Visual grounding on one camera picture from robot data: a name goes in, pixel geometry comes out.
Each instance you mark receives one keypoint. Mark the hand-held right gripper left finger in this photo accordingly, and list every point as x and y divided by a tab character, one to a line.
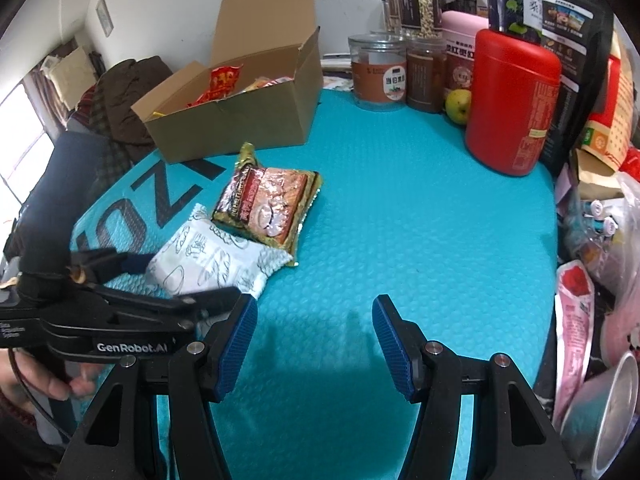
232	345

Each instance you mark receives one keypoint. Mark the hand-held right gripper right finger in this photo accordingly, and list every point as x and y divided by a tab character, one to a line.
395	345

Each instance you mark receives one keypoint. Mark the pink canister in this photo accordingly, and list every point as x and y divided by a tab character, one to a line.
460	60

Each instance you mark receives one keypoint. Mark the framed wall picture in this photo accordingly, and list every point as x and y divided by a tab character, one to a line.
104	15

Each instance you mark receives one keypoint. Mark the metal bowl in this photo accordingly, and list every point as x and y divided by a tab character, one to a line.
600	420

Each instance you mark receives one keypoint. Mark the orange white paper bag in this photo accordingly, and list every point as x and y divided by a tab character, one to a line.
612	125

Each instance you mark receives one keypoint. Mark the clear jar of beans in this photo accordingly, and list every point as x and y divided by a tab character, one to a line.
415	5

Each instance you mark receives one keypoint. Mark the window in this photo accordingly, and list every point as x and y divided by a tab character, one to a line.
20	150

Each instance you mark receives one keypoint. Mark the white bread print packet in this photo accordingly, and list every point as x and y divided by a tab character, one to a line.
215	260

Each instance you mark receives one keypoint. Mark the person's left hand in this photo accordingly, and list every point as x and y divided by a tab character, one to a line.
35	375

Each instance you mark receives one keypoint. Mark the brown quilted jacket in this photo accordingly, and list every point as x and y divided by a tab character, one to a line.
135	90

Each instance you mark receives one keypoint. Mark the red canister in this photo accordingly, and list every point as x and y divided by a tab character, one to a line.
510	105

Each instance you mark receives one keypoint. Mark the stack of papers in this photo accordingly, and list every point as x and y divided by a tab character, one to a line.
337	72

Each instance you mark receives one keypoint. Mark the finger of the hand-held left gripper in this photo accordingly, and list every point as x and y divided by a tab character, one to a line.
150	306
100	265

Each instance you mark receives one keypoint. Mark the curtain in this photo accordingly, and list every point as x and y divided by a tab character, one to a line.
42	95

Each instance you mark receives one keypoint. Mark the pink rose print packet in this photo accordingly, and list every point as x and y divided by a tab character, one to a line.
575	330

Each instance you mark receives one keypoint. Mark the person's left forearm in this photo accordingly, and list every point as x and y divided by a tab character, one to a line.
25	440

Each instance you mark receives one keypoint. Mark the narrow clear jar brown powder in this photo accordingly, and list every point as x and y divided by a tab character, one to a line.
425	80

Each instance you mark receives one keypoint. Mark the black pouch with pictures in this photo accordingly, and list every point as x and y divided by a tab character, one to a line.
575	60

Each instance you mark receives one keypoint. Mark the wide clear jar brown powder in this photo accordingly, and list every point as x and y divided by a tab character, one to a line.
377	80

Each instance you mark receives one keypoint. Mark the green plaid scarf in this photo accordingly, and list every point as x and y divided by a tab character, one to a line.
102	115

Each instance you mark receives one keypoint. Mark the teal bubble mat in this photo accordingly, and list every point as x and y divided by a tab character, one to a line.
400	210

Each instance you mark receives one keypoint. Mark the beige cushion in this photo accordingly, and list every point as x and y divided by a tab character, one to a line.
70	77

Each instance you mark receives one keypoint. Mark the crumpled clear plastic bag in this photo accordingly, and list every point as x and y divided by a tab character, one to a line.
615	240

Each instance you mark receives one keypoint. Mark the red snack packet yellow print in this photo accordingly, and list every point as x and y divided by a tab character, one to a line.
220	82

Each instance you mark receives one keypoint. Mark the dark green chair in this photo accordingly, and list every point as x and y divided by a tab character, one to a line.
65	170

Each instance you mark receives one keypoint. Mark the brown peanut packet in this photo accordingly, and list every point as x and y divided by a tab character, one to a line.
270	200

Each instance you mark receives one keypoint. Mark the green fruit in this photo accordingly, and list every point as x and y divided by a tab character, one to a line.
457	105

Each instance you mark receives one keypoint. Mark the cardboard box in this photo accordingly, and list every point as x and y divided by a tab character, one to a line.
235	120

